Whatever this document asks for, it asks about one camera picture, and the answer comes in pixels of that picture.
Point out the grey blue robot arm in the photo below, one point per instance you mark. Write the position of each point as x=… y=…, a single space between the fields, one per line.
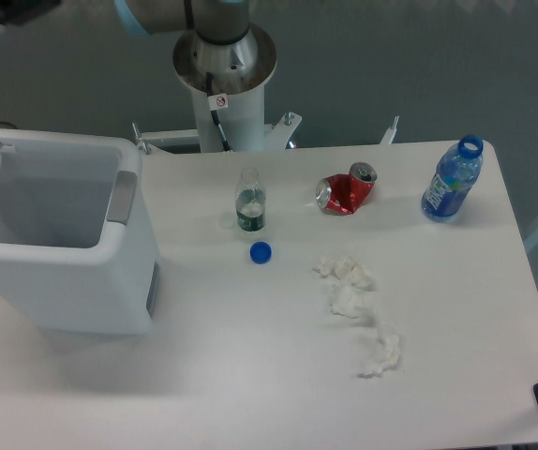
x=223 y=22

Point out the white trash can body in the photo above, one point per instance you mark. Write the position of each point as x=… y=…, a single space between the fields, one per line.
x=77 y=247

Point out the blue bottle cap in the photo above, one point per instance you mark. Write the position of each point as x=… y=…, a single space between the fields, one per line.
x=260 y=252

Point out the crushed red soda can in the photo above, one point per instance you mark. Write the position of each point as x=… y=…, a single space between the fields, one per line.
x=344 y=193

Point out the clear green-label water bottle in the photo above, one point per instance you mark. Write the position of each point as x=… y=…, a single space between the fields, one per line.
x=250 y=200

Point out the crumpled white tissue upper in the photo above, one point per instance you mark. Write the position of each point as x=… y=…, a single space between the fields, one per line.
x=346 y=270

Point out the crumpled white tissue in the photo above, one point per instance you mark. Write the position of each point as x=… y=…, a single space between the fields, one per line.
x=380 y=353
x=351 y=303
x=346 y=270

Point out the crumpled white tissue middle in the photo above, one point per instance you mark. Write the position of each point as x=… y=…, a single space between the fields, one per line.
x=351 y=303

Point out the blue plastic drink bottle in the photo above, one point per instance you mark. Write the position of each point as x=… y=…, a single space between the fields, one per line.
x=456 y=173

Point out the crumpled white tissue lower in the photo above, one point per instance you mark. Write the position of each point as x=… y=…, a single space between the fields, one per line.
x=380 y=353

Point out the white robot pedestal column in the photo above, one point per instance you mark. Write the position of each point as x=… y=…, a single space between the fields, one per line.
x=227 y=83

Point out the white pedestal base frame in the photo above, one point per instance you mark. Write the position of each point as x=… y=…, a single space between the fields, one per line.
x=275 y=136

